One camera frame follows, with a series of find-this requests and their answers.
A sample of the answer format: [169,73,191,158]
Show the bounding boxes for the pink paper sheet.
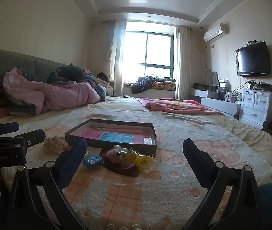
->
[78,126,156,146]

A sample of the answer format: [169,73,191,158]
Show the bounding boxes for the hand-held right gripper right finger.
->
[182,138,267,230]

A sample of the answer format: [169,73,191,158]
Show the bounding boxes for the pink quilt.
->
[3,67,103,115]

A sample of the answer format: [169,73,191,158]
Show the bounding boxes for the pearl hair clip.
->
[114,145,130,157]

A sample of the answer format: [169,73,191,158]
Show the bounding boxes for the pink printed blanket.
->
[135,97,224,116]

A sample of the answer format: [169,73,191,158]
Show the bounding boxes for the dark cardboard box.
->
[65,118,158,152]

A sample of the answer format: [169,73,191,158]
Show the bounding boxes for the window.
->
[124,29,175,81]

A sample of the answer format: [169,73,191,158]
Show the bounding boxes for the desk mirror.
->
[205,70,219,87]

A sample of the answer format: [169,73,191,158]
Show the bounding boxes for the grey-green padded headboard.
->
[0,47,72,83]

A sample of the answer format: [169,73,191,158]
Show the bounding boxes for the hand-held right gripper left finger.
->
[7,138,89,230]

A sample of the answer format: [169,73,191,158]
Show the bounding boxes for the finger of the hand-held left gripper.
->
[0,122,20,137]
[14,129,46,149]

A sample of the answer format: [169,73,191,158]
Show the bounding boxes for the small blue box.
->
[82,155,104,167]

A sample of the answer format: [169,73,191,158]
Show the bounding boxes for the dark floral duvet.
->
[47,64,108,101]

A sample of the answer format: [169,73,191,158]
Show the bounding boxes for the pile of clothes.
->
[131,75,176,94]

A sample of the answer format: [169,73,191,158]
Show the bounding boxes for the white desk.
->
[190,89,241,121]

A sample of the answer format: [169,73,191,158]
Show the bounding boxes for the yellow rings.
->
[125,148,156,172]

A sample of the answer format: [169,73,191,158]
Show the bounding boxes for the black set-top box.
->
[247,81,272,93]

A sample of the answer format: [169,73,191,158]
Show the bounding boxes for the sheer white curtain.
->
[175,25,192,100]
[109,20,127,97]

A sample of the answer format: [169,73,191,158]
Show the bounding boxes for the white drawer cabinet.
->
[239,87,272,130]

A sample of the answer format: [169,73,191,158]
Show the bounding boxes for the black wall television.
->
[235,41,271,77]

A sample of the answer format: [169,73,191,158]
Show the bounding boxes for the blue printed card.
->
[99,132,135,145]

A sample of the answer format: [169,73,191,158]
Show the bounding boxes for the white air conditioner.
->
[203,23,229,43]

